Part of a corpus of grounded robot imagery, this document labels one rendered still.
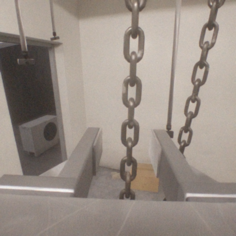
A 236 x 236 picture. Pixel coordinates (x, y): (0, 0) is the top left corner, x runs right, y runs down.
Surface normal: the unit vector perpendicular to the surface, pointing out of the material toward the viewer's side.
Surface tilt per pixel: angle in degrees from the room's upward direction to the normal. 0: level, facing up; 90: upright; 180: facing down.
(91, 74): 90
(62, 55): 90
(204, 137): 90
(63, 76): 90
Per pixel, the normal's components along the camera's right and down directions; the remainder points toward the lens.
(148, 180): -0.21, 0.30
